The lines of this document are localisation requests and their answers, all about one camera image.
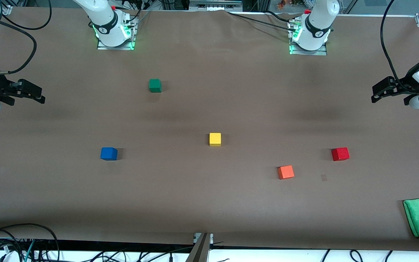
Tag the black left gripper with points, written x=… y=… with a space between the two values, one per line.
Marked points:
x=403 y=86

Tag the red cube block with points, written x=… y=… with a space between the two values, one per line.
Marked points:
x=340 y=154

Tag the blue cube block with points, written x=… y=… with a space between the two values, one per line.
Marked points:
x=108 y=154

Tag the green cube block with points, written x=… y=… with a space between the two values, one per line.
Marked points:
x=155 y=86

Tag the orange cube block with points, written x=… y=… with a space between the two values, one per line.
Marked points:
x=286 y=172

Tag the small orange figure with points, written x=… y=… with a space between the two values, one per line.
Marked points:
x=281 y=4

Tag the yellow cube block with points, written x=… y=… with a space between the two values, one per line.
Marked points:
x=215 y=139

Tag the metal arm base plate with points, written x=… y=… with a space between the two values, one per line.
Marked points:
x=116 y=47
x=309 y=53

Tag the grey metal rail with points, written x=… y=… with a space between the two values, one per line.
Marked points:
x=215 y=3

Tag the grey metal mount bar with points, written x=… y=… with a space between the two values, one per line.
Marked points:
x=200 y=251

